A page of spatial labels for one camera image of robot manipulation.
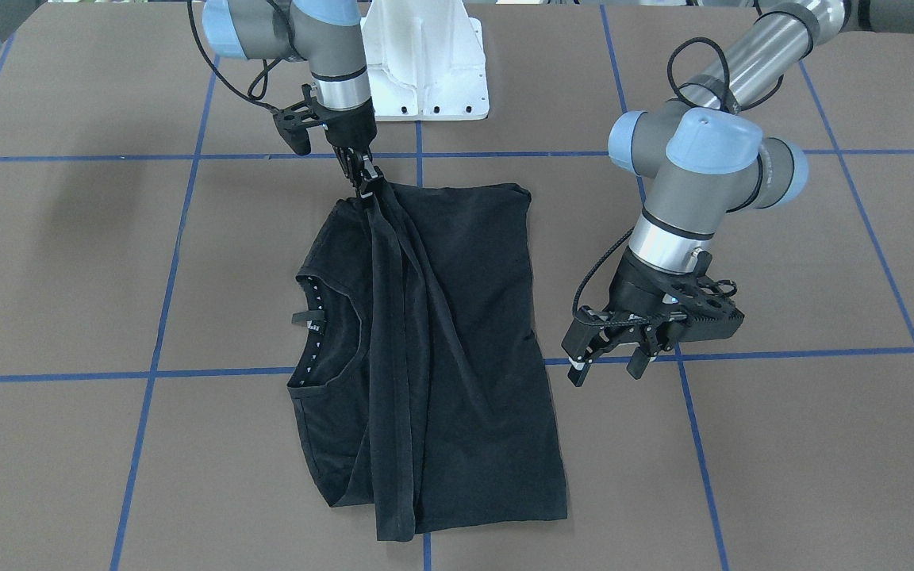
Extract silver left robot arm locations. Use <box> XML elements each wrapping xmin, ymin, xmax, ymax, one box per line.
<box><xmin>562</xmin><ymin>1</ymin><xmax>852</xmax><ymax>386</ymax></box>

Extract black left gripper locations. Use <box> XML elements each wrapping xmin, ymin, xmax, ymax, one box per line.
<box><xmin>561</xmin><ymin>252</ymin><xmax>683</xmax><ymax>387</ymax></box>

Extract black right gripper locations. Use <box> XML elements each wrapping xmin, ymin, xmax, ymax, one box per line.
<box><xmin>324</xmin><ymin>102</ymin><xmax>383</xmax><ymax>199</ymax></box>

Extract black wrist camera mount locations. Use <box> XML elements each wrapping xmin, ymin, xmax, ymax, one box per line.
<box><xmin>272</xmin><ymin>83</ymin><xmax>328</xmax><ymax>156</ymax></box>
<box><xmin>664</xmin><ymin>249</ymin><xmax>746</xmax><ymax>346</ymax></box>

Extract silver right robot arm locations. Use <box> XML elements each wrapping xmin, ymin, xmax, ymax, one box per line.
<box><xmin>185</xmin><ymin>1</ymin><xmax>384</xmax><ymax>198</ymax></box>

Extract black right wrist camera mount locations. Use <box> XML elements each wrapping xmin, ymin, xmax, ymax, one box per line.
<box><xmin>272</xmin><ymin>83</ymin><xmax>328</xmax><ymax>156</ymax></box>

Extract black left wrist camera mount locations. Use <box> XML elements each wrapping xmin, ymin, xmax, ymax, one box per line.
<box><xmin>664</xmin><ymin>249</ymin><xmax>746</xmax><ymax>346</ymax></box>

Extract black graphic t-shirt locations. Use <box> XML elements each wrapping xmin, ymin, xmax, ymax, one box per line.
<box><xmin>287</xmin><ymin>182</ymin><xmax>568</xmax><ymax>542</ymax></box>

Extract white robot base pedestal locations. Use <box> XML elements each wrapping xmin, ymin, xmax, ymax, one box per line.
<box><xmin>362</xmin><ymin>1</ymin><xmax>490</xmax><ymax>123</ymax></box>

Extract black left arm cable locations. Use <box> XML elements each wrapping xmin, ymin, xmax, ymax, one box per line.
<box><xmin>666</xmin><ymin>36</ymin><xmax>786</xmax><ymax>112</ymax></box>

